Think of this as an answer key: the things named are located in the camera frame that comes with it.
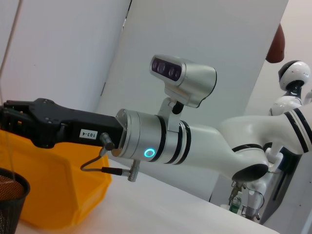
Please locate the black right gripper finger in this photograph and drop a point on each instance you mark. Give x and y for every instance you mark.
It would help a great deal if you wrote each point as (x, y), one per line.
(18, 104)
(17, 122)

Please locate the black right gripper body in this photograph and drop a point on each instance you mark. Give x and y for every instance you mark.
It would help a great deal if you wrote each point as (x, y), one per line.
(80, 126)

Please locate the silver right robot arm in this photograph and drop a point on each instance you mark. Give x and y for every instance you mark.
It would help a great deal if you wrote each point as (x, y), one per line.
(207, 146)

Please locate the black mesh pen cup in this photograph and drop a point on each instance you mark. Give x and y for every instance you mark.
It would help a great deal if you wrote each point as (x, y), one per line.
(9, 212)

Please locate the small background water bottle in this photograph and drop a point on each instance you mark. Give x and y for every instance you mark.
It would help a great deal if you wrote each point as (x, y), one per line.
(236, 202)

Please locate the yellow plastic storage bin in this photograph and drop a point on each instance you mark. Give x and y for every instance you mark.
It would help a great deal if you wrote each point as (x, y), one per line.
(48, 182)

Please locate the white humanoid robot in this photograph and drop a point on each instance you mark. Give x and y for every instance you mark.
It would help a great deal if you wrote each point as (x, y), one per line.
(296, 73)

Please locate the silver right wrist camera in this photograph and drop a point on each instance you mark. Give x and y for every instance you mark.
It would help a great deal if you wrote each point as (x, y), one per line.
(195, 80)

